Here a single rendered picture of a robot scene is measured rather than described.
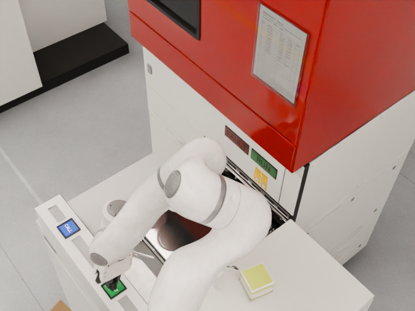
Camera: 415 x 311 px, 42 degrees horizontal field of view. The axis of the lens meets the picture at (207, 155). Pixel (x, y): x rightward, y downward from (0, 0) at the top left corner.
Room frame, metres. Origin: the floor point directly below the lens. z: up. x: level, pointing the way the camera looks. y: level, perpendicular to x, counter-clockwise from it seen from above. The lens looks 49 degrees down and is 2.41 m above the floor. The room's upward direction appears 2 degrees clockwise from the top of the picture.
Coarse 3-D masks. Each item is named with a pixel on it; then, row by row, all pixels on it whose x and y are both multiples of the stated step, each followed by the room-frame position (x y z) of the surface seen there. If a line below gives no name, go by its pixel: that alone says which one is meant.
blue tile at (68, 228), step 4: (64, 224) 0.94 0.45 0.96; (68, 224) 0.94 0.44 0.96; (72, 224) 0.95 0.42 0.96; (60, 228) 0.93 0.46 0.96; (64, 228) 0.93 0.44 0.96; (68, 228) 0.93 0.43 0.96; (72, 228) 0.93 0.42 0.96; (76, 228) 0.93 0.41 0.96; (64, 232) 0.91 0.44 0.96; (68, 232) 0.92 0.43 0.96; (72, 232) 0.92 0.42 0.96
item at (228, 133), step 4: (228, 132) 1.23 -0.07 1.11; (228, 136) 1.23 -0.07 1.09; (232, 136) 1.22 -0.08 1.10; (236, 136) 1.20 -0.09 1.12; (232, 140) 1.21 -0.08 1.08; (236, 140) 1.20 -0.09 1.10; (240, 140) 1.19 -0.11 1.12; (240, 144) 1.18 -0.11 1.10; (244, 144) 1.17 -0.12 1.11; (244, 148) 1.17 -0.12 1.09
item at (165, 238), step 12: (168, 216) 1.03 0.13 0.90; (180, 216) 1.03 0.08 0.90; (156, 228) 0.98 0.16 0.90; (168, 228) 0.98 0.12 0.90; (180, 228) 0.98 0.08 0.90; (192, 228) 0.98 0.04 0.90; (204, 228) 0.98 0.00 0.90; (156, 240) 0.93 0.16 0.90; (168, 240) 0.94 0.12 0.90; (180, 240) 0.94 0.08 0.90; (192, 240) 0.94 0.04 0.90; (168, 252) 0.89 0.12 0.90
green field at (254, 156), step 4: (252, 152) 1.14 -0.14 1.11; (252, 156) 1.14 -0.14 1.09; (256, 156) 1.13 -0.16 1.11; (256, 160) 1.13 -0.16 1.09; (260, 160) 1.11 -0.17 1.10; (264, 160) 1.10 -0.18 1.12; (260, 164) 1.11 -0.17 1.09; (264, 164) 1.10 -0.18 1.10; (268, 164) 1.09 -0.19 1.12; (264, 168) 1.10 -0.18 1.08; (268, 168) 1.08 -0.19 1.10; (272, 168) 1.07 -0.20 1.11; (268, 172) 1.08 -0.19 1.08; (272, 172) 1.07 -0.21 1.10
